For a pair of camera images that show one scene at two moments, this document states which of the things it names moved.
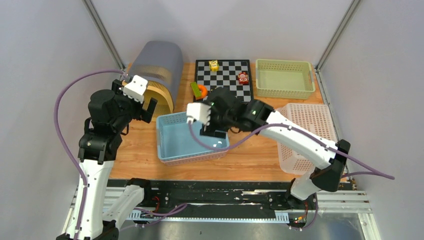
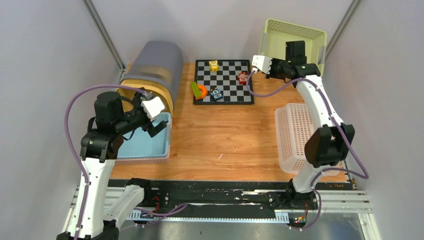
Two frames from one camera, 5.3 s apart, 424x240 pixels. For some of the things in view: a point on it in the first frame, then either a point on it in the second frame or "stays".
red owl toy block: [243, 78] stays
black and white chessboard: [226, 76] stays
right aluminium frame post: [338, 35] stays
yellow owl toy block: [214, 66] stays
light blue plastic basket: [174, 138] to [139, 143]
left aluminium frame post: [102, 26] stays
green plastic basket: [284, 79] to [275, 34]
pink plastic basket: [171, 162] to [153, 161]
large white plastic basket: [316, 117] stays
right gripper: [214, 131] to [271, 75]
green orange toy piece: [203, 91] stays
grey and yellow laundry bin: [160, 64] stays
